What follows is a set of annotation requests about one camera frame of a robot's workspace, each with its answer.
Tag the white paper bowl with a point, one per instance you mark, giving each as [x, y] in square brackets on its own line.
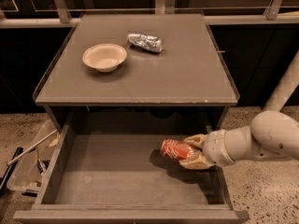
[104, 57]

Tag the crumpled silver foil bag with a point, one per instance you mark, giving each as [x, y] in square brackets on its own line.
[146, 42]

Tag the black flat object on floor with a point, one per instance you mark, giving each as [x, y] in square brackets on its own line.
[10, 167]

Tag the white rod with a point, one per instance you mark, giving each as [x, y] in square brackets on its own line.
[33, 146]

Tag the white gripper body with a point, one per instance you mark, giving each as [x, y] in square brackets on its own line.
[217, 147]

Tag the metal railing frame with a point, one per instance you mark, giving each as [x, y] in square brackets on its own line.
[67, 13]

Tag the grey cabinet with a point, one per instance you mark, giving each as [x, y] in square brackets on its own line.
[188, 72]

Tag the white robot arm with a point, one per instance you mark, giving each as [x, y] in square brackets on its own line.
[271, 136]

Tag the open grey top drawer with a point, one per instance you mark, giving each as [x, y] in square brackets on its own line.
[108, 169]

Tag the red coke can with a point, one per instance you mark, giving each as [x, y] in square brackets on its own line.
[176, 150]

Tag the clear plastic bin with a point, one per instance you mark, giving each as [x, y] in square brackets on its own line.
[30, 168]

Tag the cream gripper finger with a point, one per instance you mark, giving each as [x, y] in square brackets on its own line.
[197, 161]
[197, 140]

